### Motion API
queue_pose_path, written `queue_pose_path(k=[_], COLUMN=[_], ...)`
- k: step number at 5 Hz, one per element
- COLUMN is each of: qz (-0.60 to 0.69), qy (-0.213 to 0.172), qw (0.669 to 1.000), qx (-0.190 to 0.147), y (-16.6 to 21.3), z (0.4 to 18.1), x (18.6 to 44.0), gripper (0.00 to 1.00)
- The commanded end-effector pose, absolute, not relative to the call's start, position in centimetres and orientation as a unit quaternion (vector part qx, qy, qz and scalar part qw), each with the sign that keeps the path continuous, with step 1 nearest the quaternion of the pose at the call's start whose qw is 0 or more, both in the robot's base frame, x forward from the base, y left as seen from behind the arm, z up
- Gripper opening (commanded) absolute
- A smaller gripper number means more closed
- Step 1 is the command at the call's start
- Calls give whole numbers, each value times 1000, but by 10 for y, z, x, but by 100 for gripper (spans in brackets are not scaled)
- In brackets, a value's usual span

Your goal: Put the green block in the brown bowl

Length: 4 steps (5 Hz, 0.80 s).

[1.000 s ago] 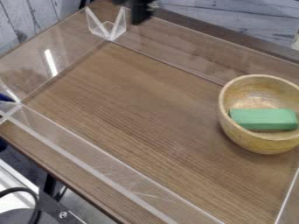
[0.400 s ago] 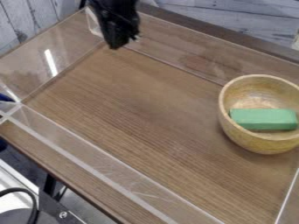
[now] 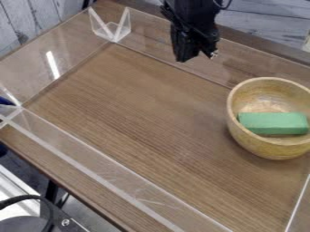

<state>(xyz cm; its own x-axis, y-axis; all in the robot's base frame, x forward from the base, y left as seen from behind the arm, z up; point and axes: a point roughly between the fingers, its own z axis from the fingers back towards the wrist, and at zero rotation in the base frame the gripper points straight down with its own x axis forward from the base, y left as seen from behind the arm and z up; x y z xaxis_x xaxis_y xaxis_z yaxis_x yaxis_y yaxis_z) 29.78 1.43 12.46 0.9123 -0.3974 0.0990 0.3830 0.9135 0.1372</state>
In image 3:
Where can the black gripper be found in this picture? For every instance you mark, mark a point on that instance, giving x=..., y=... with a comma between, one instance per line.
x=193, y=18

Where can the green rectangular block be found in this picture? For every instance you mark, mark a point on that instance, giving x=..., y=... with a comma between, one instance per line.
x=274, y=123

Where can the light wooden bowl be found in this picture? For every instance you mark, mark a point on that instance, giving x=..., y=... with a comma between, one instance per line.
x=269, y=94

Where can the black table leg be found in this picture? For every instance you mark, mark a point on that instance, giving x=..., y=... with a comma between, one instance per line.
x=51, y=191

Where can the clear acrylic corner bracket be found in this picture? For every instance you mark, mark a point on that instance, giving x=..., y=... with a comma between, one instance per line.
x=110, y=31

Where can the clear acrylic tray wall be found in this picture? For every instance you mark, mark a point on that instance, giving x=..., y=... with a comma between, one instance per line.
x=126, y=127

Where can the grey metal base plate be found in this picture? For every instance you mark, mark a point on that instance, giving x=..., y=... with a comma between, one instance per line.
x=55, y=222

